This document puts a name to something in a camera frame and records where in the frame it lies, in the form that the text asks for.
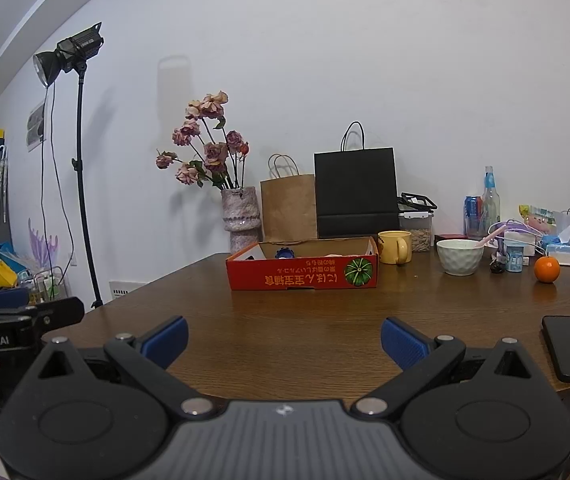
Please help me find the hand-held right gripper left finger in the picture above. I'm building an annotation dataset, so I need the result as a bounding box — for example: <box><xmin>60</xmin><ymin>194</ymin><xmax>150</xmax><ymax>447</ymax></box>
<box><xmin>15</xmin><ymin>316</ymin><xmax>221</xmax><ymax>418</ymax></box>

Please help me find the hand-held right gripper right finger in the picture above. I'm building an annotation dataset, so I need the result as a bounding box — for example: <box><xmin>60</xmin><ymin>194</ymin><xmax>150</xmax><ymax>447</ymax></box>
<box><xmin>356</xmin><ymin>316</ymin><xmax>556</xmax><ymax>418</ymax></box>

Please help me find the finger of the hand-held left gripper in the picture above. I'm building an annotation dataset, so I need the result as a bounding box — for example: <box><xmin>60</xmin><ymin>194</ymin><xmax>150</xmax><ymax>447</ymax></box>
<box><xmin>15</xmin><ymin>297</ymin><xmax>86</xmax><ymax>333</ymax></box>
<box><xmin>0</xmin><ymin>287</ymin><xmax>31</xmax><ymax>311</ymax></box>

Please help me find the red cardboard box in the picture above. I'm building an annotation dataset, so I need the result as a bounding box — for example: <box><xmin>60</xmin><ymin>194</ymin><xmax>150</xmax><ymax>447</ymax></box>
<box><xmin>226</xmin><ymin>236</ymin><xmax>380</xmax><ymax>292</ymax></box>

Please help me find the yellow mug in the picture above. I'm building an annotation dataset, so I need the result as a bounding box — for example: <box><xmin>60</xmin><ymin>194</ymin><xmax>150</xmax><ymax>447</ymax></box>
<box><xmin>378</xmin><ymin>230</ymin><xmax>412</xmax><ymax>265</ymax></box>

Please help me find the white bowl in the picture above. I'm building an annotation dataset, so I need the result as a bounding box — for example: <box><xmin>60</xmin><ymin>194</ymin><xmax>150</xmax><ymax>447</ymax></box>
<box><xmin>436</xmin><ymin>239</ymin><xmax>486</xmax><ymax>277</ymax></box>

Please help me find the clear seed container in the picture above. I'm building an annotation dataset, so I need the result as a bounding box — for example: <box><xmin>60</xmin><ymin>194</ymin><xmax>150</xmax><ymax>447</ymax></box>
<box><xmin>399</xmin><ymin>210</ymin><xmax>434</xmax><ymax>253</ymax></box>

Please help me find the clear hanging strip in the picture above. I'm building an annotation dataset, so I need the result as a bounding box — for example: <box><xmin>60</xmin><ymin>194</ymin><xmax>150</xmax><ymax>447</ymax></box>
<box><xmin>0</xmin><ymin>145</ymin><xmax>8</xmax><ymax>223</ymax></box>

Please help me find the pale blue yogurt cup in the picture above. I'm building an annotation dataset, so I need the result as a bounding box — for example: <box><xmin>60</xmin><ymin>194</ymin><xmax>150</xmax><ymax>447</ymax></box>
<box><xmin>505</xmin><ymin>244</ymin><xmax>526</xmax><ymax>273</ymax></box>

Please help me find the pink spoon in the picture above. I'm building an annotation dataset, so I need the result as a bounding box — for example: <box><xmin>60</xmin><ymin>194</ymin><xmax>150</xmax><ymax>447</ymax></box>
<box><xmin>480</xmin><ymin>224</ymin><xmax>508</xmax><ymax>248</ymax></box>

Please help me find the blue soda can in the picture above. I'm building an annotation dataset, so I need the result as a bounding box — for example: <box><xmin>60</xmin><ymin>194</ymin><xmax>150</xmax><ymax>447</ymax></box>
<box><xmin>464</xmin><ymin>196</ymin><xmax>484</xmax><ymax>239</ymax></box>

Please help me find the mottled purple vase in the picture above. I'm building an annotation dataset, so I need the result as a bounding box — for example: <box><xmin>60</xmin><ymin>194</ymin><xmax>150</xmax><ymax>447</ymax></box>
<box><xmin>221</xmin><ymin>186</ymin><xmax>258</xmax><ymax>253</ymax></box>

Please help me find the black paper bag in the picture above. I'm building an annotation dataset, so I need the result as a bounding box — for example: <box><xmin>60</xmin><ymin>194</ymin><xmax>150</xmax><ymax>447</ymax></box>
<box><xmin>313</xmin><ymin>121</ymin><xmax>400</xmax><ymax>239</ymax></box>

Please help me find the orange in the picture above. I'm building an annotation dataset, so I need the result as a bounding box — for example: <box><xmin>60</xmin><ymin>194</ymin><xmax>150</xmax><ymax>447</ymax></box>
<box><xmin>534</xmin><ymin>256</ymin><xmax>562</xmax><ymax>284</ymax></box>

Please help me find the purple pouch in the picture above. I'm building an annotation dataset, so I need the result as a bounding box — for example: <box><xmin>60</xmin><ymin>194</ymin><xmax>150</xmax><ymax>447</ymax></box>
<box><xmin>495</xmin><ymin>219</ymin><xmax>540</xmax><ymax>246</ymax></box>

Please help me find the clear glass bottle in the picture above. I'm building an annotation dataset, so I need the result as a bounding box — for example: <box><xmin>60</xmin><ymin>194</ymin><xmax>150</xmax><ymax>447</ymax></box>
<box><xmin>481</xmin><ymin>166</ymin><xmax>502</xmax><ymax>238</ymax></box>

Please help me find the brown paper bag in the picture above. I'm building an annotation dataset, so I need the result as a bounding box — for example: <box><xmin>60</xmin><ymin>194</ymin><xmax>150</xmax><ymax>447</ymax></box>
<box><xmin>260</xmin><ymin>154</ymin><xmax>318</xmax><ymax>243</ymax></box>

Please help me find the blue white tissue pack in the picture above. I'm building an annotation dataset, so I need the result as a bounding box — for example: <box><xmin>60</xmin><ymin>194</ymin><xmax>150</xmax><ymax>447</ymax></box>
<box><xmin>545</xmin><ymin>242</ymin><xmax>570</xmax><ymax>266</ymax></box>

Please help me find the yellow green snack packet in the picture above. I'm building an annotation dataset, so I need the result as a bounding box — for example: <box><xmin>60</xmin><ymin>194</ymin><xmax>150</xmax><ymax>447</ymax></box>
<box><xmin>519</xmin><ymin>204</ymin><xmax>556</xmax><ymax>233</ymax></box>

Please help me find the dried rose bouquet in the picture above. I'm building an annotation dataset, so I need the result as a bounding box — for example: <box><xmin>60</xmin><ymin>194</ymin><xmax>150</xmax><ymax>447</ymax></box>
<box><xmin>155</xmin><ymin>91</ymin><xmax>250</xmax><ymax>191</ymax></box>

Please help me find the black studio light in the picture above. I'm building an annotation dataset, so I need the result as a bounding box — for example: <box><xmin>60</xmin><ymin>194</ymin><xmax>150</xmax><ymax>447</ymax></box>
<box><xmin>32</xmin><ymin>21</ymin><xmax>105</xmax><ymax>88</ymax></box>

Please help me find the wire rack with bottles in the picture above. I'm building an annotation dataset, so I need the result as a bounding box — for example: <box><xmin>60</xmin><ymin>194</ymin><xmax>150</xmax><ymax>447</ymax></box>
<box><xmin>18</xmin><ymin>269</ymin><xmax>68</xmax><ymax>304</ymax></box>

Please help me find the white wall vent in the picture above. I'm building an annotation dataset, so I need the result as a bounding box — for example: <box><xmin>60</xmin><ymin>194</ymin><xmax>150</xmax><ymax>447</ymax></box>
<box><xmin>109</xmin><ymin>281</ymin><xmax>146</xmax><ymax>301</ymax></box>

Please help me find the black light cable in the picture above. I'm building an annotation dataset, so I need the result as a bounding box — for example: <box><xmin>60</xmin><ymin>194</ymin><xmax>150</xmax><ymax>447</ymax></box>
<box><xmin>40</xmin><ymin>82</ymin><xmax>76</xmax><ymax>281</ymax></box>

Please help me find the black lid frame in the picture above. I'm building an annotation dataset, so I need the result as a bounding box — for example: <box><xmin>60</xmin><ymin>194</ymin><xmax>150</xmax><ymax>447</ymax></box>
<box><xmin>397</xmin><ymin>192</ymin><xmax>438</xmax><ymax>212</ymax></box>

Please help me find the wall poster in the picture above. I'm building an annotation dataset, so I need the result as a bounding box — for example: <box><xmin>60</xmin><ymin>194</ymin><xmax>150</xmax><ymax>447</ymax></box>
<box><xmin>26</xmin><ymin>100</ymin><xmax>47</xmax><ymax>153</ymax></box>

